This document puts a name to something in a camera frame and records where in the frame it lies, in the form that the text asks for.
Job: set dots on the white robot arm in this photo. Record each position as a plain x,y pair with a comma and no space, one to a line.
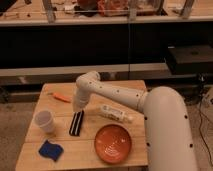
167,125

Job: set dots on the blue cloth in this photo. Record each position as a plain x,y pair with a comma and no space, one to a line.
49,150

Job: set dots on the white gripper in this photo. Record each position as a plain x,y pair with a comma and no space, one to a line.
80,100

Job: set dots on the orange carrot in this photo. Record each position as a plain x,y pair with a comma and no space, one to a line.
61,97

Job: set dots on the black whiteboard eraser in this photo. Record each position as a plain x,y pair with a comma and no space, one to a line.
76,124

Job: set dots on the orange bowl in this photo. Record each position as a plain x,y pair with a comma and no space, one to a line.
112,143

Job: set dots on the white paper cup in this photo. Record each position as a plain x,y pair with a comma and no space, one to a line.
44,120

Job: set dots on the black box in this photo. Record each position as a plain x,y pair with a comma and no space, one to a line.
190,59

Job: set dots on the white plastic bottle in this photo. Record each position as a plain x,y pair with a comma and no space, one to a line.
115,114

